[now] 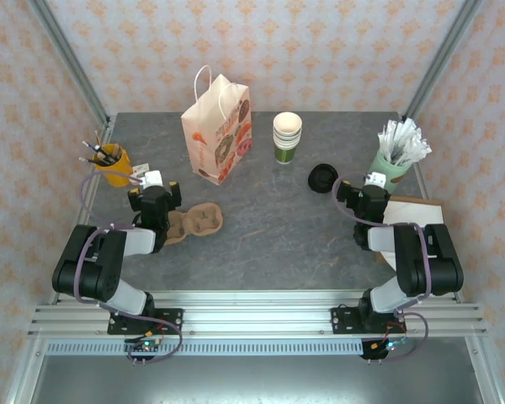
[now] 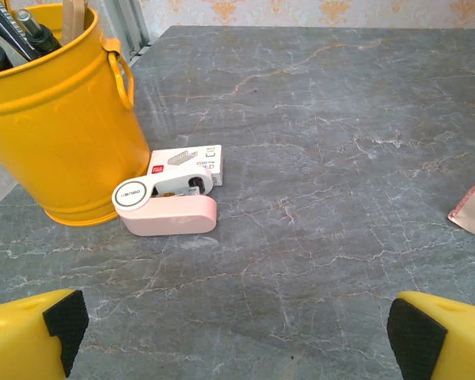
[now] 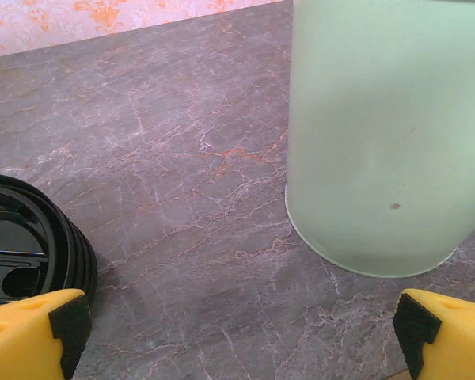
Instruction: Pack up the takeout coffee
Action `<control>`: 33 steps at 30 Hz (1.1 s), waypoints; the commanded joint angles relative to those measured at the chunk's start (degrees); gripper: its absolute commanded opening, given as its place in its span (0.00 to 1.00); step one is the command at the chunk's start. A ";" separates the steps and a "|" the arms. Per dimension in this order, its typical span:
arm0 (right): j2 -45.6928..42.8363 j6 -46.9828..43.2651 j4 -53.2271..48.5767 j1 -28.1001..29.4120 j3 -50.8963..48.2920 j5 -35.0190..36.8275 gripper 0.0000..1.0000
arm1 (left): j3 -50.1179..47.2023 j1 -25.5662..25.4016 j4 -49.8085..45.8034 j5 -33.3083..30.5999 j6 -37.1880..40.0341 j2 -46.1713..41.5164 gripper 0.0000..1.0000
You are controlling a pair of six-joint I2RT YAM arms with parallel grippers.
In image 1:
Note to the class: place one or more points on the brown cardboard cup carrier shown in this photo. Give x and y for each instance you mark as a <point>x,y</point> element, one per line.
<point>202,221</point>

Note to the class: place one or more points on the printed paper bag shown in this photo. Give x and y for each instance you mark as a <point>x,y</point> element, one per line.
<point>202,139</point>

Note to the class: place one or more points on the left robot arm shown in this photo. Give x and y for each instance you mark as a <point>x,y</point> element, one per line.
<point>88,269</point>

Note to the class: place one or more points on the mint green straw holder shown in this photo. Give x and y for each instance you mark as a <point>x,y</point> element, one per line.
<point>397,172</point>

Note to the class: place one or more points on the yellow pen holder cup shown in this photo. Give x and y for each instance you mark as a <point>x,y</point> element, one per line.
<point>118,172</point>

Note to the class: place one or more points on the brown wooden stick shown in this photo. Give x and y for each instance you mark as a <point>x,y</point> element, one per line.
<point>114,152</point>

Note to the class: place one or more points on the black pen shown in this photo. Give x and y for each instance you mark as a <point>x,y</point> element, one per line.
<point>93,147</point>
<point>88,161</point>

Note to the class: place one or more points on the thin pencil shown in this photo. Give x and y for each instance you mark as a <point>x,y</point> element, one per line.
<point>98,138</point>

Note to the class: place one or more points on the stack of paper cups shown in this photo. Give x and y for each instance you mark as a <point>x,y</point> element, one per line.
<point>287,145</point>

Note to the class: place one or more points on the left electronics board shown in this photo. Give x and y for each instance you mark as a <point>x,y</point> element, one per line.
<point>145,347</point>

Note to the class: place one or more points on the electronics board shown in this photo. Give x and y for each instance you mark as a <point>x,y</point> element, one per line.
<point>387,347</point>
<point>145,347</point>

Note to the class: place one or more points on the right electronics board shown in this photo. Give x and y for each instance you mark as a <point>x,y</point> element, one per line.
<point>387,347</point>

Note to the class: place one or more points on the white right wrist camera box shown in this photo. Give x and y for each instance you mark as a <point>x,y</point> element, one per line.
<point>379,179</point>

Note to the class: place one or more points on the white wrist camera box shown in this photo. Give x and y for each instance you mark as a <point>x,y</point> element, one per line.
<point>379,179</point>
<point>153,179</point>

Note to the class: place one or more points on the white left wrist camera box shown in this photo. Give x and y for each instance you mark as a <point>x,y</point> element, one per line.
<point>153,179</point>

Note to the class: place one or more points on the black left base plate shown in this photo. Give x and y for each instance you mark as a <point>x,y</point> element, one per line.
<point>172,322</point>

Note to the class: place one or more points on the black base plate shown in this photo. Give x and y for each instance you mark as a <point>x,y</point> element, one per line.
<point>172,322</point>
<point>343,322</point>

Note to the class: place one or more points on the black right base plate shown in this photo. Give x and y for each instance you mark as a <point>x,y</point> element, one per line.
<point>343,322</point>

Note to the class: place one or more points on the aluminium rail beam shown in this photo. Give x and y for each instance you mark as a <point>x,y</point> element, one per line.
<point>256,313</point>

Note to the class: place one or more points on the aluminium frame post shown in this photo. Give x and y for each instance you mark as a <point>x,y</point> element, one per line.
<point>442,54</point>
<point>67,54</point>

